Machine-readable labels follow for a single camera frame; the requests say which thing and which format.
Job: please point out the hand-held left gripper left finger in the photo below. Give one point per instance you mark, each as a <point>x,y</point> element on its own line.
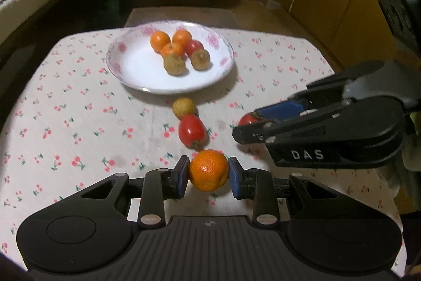
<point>183,177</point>

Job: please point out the yellow-brown loquat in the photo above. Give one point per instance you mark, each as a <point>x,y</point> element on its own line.
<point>184,107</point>
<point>200,59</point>
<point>174,66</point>

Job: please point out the small orange mandarin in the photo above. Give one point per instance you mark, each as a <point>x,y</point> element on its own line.
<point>209,170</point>
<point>182,36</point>
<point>159,41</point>
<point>171,50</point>

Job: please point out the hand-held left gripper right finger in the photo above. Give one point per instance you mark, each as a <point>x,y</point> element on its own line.
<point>235,177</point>

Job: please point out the cherry print tablecloth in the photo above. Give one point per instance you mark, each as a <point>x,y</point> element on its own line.
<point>82,123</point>

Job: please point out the red cherry tomato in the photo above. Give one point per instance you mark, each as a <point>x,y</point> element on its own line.
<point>247,121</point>
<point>192,131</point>
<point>194,46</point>

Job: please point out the white floral rim plate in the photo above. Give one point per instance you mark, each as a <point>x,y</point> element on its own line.
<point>141,67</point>

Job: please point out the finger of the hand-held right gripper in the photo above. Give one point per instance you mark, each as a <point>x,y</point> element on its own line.
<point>279,109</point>
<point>256,133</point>

